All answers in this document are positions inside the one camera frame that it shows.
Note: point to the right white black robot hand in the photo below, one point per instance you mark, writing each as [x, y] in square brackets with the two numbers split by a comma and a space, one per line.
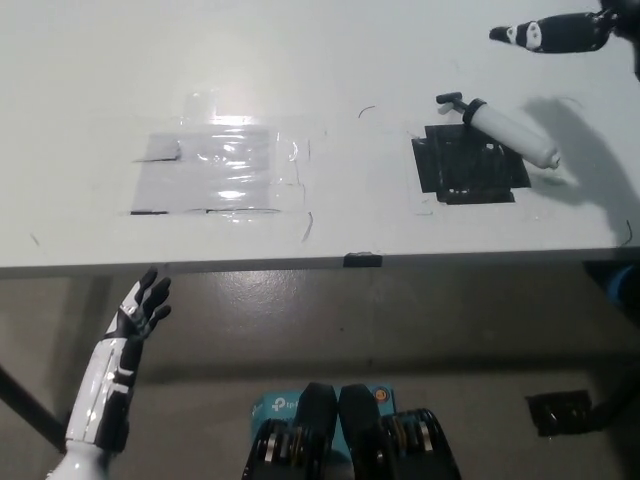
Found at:
[565, 32]

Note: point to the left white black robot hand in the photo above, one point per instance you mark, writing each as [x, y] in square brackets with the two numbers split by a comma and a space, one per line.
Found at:
[112, 380]

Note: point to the black table leg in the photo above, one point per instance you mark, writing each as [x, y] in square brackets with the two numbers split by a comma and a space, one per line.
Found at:
[27, 405]

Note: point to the teal router box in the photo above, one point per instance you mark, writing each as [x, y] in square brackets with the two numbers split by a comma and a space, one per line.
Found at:
[272, 406]

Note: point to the black tape square patch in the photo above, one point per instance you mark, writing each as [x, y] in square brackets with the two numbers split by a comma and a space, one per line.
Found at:
[460, 165]

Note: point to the clear plastic sheet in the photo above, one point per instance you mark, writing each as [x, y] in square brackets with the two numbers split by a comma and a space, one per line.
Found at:
[165, 185]

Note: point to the clear plastic film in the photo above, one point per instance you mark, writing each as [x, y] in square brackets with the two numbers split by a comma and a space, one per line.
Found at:
[240, 160]

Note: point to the blue object under table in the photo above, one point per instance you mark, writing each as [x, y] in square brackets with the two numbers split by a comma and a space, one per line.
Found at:
[622, 287]

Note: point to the black table edge clip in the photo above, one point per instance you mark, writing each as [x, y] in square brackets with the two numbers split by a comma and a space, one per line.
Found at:
[362, 259]

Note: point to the black floor foot plate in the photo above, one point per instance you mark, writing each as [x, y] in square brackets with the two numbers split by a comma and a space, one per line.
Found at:
[560, 412]

